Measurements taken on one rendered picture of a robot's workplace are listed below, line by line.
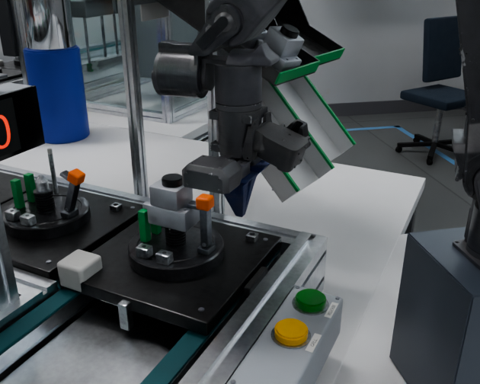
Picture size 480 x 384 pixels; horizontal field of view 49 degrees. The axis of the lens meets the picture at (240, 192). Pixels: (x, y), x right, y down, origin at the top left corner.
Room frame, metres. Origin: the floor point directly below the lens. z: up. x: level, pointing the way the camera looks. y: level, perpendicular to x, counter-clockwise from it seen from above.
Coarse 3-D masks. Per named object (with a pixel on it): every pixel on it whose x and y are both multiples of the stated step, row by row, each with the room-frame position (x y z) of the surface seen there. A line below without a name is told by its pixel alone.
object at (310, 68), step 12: (156, 0) 0.98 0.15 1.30; (168, 0) 0.96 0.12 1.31; (180, 0) 0.95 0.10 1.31; (192, 0) 0.93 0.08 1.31; (204, 0) 0.91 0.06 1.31; (180, 12) 0.95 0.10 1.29; (192, 12) 0.93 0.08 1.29; (204, 12) 0.91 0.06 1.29; (192, 24) 0.93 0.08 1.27; (276, 24) 0.98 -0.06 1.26; (228, 48) 0.89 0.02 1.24; (240, 48) 0.87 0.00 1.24; (312, 60) 0.94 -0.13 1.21; (264, 72) 0.84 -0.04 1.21; (276, 72) 0.83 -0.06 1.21; (288, 72) 0.85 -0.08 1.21; (300, 72) 0.88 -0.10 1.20; (312, 72) 0.93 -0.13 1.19; (276, 84) 0.83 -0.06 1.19
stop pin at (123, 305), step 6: (126, 300) 0.57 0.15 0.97; (120, 306) 0.56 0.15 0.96; (126, 306) 0.56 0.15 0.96; (120, 312) 0.56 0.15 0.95; (126, 312) 0.56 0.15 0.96; (132, 312) 0.57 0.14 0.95; (120, 318) 0.56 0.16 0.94; (126, 318) 0.56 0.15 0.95; (132, 318) 0.57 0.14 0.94; (120, 324) 0.56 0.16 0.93; (126, 324) 0.56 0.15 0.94; (132, 324) 0.57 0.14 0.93; (126, 330) 0.56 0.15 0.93
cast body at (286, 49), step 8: (288, 24) 0.88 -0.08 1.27; (272, 32) 0.87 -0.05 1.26; (280, 32) 0.87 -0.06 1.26; (288, 32) 0.86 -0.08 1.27; (296, 32) 0.87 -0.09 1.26; (264, 40) 0.88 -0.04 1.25; (272, 40) 0.87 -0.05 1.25; (280, 40) 0.86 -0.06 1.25; (288, 40) 0.85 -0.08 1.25; (296, 40) 0.87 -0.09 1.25; (272, 48) 0.87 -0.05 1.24; (280, 48) 0.86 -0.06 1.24; (288, 48) 0.86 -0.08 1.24; (296, 48) 0.87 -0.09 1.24; (280, 56) 0.86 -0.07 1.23; (288, 56) 0.87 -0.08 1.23; (296, 56) 0.88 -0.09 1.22; (280, 64) 0.85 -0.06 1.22; (288, 64) 0.86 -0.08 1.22; (296, 64) 0.87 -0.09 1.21
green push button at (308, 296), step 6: (300, 294) 0.58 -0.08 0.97; (306, 294) 0.58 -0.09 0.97; (312, 294) 0.58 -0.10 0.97; (318, 294) 0.58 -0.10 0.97; (300, 300) 0.56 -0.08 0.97; (306, 300) 0.56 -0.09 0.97; (312, 300) 0.56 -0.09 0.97; (318, 300) 0.56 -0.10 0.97; (324, 300) 0.56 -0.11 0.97; (300, 306) 0.56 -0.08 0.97; (306, 306) 0.55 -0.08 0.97; (312, 306) 0.55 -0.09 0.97; (318, 306) 0.55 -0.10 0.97; (324, 306) 0.56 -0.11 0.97
